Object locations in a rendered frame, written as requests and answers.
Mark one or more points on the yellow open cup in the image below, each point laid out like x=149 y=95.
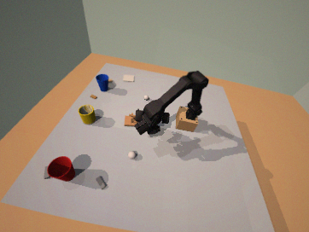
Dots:
x=87 y=114

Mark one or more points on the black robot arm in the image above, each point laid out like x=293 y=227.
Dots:
x=153 y=112

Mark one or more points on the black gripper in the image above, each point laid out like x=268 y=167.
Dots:
x=139 y=117

